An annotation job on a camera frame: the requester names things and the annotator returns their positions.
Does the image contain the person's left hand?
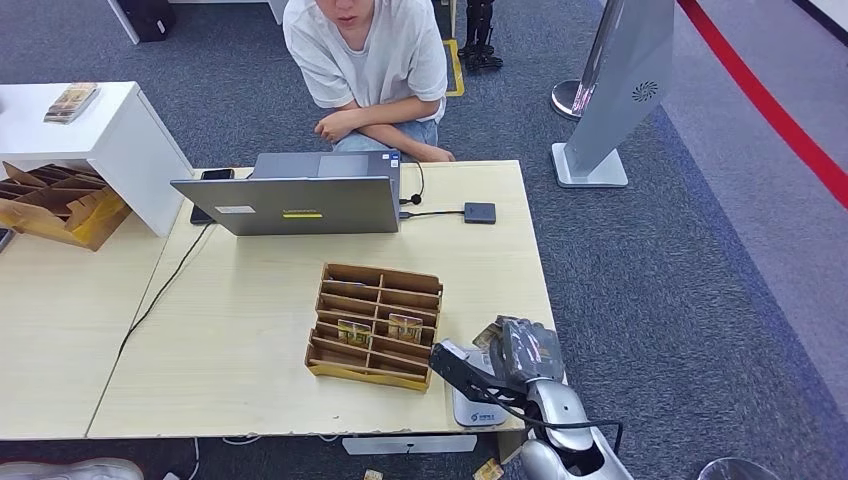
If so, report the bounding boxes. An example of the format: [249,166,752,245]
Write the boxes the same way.
[313,109,364,144]

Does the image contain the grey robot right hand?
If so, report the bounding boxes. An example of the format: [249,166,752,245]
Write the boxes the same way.
[486,316,566,392]

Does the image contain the person's right hand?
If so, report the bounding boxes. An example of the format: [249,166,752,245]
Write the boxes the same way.
[413,144,457,164]

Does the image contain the person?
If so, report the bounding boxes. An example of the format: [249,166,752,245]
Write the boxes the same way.
[282,0,458,164]

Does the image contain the white card reader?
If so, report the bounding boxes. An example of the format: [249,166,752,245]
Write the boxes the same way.
[451,344,511,429]

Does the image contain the cardboard card organizer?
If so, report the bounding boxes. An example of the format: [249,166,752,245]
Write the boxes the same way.
[303,262,444,393]

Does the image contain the grey laptop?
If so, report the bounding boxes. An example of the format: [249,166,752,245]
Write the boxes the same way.
[170,150,402,237]

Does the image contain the black robot legs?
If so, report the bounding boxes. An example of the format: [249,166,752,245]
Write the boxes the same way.
[457,0,505,72]

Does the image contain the black phone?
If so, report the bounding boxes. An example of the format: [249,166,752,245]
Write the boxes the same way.
[190,168,236,226]

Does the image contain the chrome stanchion base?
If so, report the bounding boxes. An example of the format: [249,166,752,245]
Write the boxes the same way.
[551,78,601,122]

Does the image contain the grey kiosk stand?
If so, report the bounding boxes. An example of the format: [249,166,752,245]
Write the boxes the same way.
[551,0,677,189]

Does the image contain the white cabinet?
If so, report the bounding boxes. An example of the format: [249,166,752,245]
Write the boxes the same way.
[0,80,195,238]

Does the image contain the black box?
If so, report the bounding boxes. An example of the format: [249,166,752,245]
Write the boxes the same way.
[115,0,178,43]

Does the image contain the clear dome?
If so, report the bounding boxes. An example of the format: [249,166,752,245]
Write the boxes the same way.
[696,457,783,480]

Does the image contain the cardboard organizer with yellow base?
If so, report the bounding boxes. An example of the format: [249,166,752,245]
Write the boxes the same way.
[0,162,132,253]

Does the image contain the white shoe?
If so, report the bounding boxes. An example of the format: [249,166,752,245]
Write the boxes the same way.
[0,457,145,480]

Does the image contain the black cable with round plug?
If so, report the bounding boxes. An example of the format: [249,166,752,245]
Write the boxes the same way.
[399,161,426,207]

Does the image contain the dark hub with cable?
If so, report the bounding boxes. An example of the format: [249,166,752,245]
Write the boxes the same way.
[399,201,497,225]

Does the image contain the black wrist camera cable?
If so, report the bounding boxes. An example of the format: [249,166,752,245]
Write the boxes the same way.
[480,387,625,458]

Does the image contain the white bracket under table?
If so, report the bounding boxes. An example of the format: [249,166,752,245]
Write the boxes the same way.
[341,434,478,456]

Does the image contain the black laptop power cable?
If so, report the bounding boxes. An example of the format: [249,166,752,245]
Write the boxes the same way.
[113,221,215,366]

